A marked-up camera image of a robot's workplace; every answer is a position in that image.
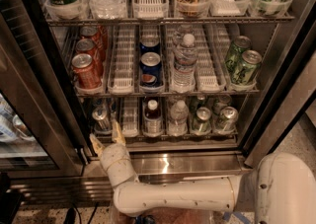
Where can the blue pepsi can front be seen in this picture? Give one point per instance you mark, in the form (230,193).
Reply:
(150,65)

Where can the blue pepsi can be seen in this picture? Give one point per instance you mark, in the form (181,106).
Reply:
(149,44)
(150,65)

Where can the dark juice bottle white cap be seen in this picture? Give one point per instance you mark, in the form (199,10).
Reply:
(152,119)

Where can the clear water bottle bottom shelf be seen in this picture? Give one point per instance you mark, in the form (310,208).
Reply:
(177,121)

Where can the green can bottom right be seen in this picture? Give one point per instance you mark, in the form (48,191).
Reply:
(225,123)

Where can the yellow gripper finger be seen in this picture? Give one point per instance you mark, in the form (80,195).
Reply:
(97,145)
(117,135)

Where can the glass fridge door left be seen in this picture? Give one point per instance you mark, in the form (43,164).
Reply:
(35,82)

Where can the silver redbull can front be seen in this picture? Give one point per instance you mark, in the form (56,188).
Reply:
(100,116)

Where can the clear plastic bin on floor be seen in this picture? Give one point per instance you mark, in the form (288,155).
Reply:
(163,216)

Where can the green can front middle shelf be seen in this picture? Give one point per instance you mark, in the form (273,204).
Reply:
(246,67)

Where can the clear water bottle middle shelf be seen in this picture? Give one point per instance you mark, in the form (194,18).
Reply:
(185,61)

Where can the red soda can rear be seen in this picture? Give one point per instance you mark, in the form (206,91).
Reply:
(94,34)

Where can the blue pepsi can rear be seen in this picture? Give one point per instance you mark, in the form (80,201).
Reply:
(149,44)

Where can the clear water bottle shelf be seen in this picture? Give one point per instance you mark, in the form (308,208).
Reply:
(177,121)
(185,61)

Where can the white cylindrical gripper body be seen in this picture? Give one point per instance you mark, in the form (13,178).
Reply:
(111,154)

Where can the empty white shelf tray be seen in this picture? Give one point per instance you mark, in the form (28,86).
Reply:
(121,76)

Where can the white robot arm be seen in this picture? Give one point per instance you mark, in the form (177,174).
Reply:
(281,190)

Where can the red soda can front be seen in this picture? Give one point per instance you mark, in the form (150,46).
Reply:
(84,68)

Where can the fridge vent grille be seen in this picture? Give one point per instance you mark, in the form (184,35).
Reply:
(87,188)

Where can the green can rear middle shelf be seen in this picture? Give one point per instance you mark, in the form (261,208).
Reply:
(236,48)

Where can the red soda can middle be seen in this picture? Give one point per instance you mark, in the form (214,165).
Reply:
(87,45)

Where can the red soda can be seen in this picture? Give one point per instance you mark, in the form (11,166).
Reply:
(94,34)
(87,45)
(84,68)

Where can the green can bottom left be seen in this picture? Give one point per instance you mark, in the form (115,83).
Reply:
(201,121)

